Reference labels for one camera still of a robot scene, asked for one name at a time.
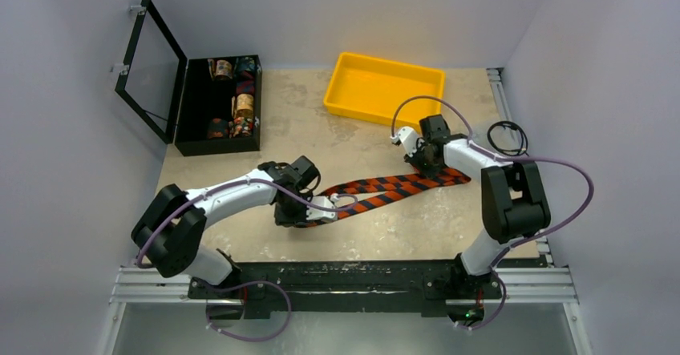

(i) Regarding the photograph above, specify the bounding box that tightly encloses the black framed box lid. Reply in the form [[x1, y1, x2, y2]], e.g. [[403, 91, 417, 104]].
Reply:
[[115, 0, 188, 144]]

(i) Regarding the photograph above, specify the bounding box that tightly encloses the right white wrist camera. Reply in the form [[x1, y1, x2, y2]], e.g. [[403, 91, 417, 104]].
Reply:
[[391, 126, 426, 158]]

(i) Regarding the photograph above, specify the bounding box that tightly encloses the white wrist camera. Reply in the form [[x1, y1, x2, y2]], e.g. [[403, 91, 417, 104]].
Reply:
[[391, 126, 426, 158], [306, 193, 340, 223]]

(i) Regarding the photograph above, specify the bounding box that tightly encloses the rolled tie dark blue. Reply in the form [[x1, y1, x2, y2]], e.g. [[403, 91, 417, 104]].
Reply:
[[233, 56, 258, 81]]

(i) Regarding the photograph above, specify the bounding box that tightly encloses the yellow plastic tray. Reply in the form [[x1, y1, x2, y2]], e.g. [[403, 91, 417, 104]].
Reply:
[[323, 52, 446, 126]]

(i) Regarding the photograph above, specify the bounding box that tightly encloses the orange navy striped tie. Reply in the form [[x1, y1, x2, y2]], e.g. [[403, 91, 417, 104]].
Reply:
[[321, 168, 471, 221]]

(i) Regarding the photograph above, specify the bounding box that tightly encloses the rolled tie orange floral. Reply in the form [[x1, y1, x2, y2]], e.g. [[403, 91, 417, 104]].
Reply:
[[208, 58, 233, 81]]

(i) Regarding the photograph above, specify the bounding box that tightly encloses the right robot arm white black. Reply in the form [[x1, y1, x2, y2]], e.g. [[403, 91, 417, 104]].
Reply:
[[391, 115, 551, 297]]

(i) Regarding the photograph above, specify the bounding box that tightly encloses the black tie storage box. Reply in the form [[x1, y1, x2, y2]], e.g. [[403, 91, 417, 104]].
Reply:
[[174, 54, 262, 156]]

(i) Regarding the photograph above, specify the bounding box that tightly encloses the aluminium rail frame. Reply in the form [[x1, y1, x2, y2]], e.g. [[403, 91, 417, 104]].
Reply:
[[98, 67, 593, 355]]

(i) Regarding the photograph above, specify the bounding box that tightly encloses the rolled tie beige patterned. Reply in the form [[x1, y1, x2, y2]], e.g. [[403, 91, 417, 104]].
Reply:
[[232, 93, 255, 119]]

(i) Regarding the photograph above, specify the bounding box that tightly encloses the rolled tie red navy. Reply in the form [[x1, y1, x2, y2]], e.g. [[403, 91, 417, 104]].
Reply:
[[235, 79, 256, 96]]

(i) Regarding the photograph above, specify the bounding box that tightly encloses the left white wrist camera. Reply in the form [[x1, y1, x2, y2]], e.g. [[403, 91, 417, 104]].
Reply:
[[306, 193, 340, 223]]

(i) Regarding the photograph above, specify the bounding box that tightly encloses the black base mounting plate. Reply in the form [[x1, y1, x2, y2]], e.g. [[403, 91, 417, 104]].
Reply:
[[188, 260, 503, 323]]

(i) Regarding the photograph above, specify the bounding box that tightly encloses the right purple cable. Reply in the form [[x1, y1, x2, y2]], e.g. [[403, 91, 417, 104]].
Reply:
[[391, 95, 595, 333]]

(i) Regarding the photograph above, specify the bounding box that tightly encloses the rolled tie colourful floral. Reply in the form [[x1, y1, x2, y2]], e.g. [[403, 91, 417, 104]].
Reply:
[[229, 117, 254, 138]]

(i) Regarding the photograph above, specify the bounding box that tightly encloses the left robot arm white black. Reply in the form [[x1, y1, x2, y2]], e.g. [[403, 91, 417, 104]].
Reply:
[[131, 156, 320, 298]]

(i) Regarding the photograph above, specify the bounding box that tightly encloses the rolled tie dark red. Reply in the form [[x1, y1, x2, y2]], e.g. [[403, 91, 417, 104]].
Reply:
[[207, 119, 231, 139]]

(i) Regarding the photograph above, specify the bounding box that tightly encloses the black coiled cable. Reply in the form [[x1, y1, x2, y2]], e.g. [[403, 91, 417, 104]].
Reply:
[[487, 120, 529, 157]]

